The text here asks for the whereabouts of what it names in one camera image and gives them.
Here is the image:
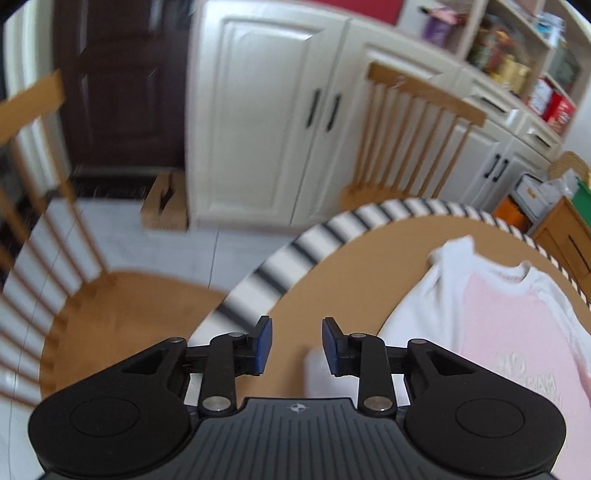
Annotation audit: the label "pink and white t-shirt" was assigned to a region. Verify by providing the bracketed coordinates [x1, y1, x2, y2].
[304, 235, 591, 416]

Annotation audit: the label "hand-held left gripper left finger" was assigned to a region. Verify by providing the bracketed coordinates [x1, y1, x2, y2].
[121, 316, 273, 415]

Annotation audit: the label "green box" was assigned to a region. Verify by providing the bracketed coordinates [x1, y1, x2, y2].
[571, 178, 591, 216]

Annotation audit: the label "cardboard box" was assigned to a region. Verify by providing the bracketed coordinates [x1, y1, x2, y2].
[141, 171, 190, 232]

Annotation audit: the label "dark brown door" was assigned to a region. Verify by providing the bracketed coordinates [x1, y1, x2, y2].
[53, 0, 191, 171]

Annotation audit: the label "white open shelf unit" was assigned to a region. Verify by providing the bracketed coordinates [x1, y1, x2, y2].
[397, 0, 585, 139]

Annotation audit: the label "white storage box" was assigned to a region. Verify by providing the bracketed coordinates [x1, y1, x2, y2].
[512, 174, 570, 223]

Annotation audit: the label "white cabinet with black handles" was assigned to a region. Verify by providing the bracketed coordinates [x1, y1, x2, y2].
[185, 0, 555, 232]

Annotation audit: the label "wooden spindle-back chair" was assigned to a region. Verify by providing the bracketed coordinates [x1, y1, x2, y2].
[0, 69, 232, 409]
[339, 62, 488, 213]

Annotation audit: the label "red panel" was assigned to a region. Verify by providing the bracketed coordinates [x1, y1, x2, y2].
[318, 0, 402, 27]

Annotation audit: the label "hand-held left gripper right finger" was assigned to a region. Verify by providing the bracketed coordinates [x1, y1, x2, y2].
[322, 317, 476, 418]

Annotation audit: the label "wooden side cabinet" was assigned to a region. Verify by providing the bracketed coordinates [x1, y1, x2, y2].
[531, 196, 591, 288]

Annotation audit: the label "purple packet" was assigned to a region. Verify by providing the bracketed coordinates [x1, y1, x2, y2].
[424, 13, 456, 48]

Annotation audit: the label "golden tins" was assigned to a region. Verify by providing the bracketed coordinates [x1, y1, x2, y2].
[495, 54, 532, 94]

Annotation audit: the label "white and red box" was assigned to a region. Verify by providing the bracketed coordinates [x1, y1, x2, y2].
[527, 78, 553, 114]

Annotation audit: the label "orange box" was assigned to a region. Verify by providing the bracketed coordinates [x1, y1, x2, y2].
[492, 196, 532, 234]

